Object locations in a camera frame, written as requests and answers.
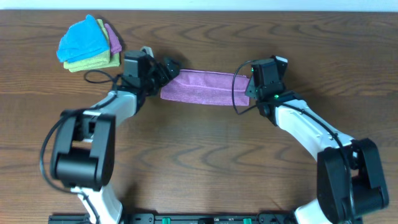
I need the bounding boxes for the purple microfiber cloth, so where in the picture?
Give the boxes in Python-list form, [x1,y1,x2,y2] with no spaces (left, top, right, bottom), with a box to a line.
[160,69,249,106]

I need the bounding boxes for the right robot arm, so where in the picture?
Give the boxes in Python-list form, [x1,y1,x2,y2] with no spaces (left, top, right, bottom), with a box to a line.
[245,56,389,223]

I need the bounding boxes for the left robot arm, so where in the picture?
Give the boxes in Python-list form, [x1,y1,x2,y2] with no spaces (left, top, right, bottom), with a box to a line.
[39,47,181,223]

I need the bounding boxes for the small purple folded cloth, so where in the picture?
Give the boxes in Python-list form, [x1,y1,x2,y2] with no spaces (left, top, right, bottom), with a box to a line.
[104,24,123,55]

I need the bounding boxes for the green folded cloth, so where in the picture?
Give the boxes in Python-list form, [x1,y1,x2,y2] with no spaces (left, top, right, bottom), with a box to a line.
[63,19,120,72]

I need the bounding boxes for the blue folded cloth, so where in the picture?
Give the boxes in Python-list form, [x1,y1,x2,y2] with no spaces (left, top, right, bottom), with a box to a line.
[57,14,109,63]

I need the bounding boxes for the right black cable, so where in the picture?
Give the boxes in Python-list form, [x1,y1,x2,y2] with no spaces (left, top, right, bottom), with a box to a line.
[231,59,357,224]

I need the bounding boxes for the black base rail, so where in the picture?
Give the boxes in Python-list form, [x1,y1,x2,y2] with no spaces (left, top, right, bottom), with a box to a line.
[47,213,298,224]

